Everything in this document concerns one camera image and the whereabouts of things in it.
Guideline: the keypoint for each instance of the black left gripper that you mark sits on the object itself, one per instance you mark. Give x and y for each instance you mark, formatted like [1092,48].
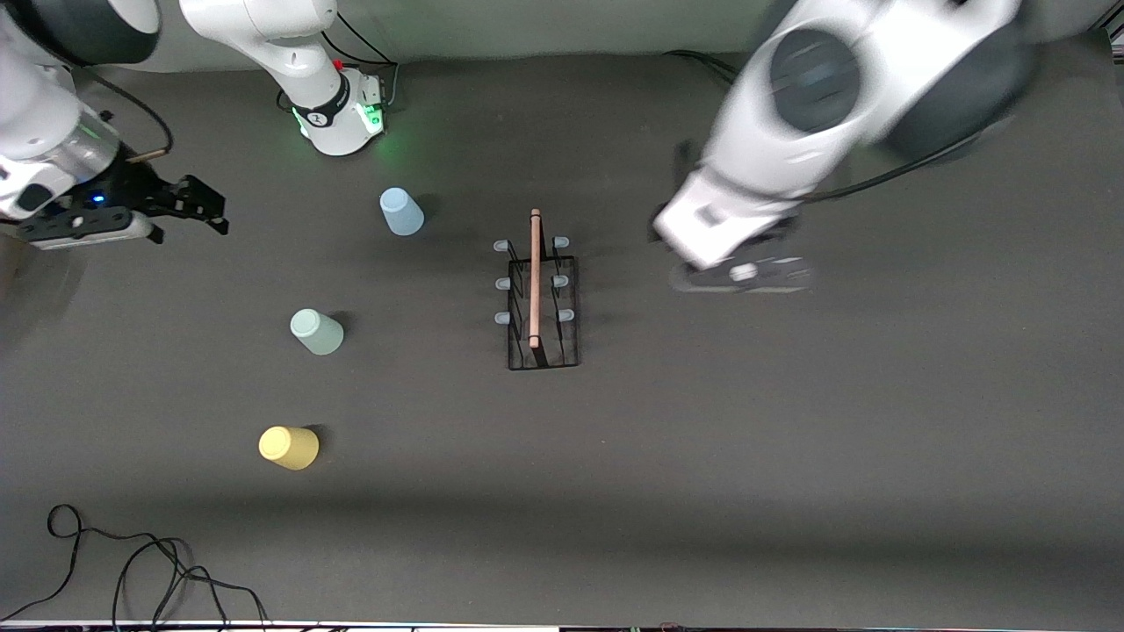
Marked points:
[784,224]

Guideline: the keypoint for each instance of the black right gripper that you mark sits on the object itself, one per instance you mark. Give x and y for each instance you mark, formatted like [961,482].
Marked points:
[140,190]

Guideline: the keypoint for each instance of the pale green plastic cup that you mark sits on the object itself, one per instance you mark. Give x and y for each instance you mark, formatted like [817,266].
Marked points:
[316,332]

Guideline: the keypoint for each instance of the yellow plastic cup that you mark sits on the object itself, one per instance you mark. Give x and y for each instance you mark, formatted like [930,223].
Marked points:
[288,448]

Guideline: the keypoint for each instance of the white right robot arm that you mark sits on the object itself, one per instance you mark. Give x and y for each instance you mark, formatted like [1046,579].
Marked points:
[53,114]

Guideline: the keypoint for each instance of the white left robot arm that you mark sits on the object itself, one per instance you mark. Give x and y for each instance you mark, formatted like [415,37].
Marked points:
[817,105]

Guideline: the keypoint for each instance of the light blue plastic cup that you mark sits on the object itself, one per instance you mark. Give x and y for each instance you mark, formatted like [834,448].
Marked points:
[402,212]

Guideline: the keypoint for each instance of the beige box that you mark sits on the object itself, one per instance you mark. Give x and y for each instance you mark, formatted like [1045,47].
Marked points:
[9,268]

